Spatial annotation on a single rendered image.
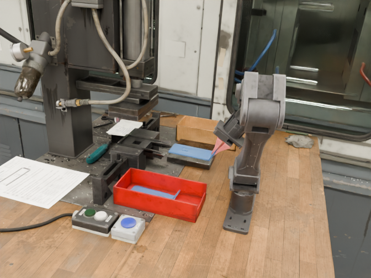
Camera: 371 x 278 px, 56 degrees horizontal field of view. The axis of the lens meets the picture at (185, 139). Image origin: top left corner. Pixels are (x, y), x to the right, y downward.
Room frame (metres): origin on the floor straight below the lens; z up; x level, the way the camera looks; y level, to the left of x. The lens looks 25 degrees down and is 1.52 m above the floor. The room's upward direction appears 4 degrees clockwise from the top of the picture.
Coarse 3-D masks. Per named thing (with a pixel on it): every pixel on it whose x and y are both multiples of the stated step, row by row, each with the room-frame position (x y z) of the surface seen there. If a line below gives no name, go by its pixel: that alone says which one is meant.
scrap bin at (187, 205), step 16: (128, 176) 0.93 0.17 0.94; (144, 176) 0.94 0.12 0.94; (160, 176) 0.93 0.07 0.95; (128, 192) 0.83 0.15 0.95; (176, 192) 0.92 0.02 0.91; (192, 192) 0.90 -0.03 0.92; (144, 208) 0.82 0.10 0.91; (160, 208) 0.81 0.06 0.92; (176, 208) 0.80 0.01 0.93; (192, 208) 0.78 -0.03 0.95
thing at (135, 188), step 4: (132, 188) 0.92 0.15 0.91; (136, 188) 0.92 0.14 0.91; (140, 188) 0.92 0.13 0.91; (144, 188) 0.92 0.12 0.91; (144, 192) 0.90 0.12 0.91; (148, 192) 0.90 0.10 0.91; (152, 192) 0.91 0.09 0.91; (156, 192) 0.91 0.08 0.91; (160, 192) 0.91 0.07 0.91; (164, 196) 0.89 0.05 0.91; (168, 196) 0.89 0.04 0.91; (172, 196) 0.89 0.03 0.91
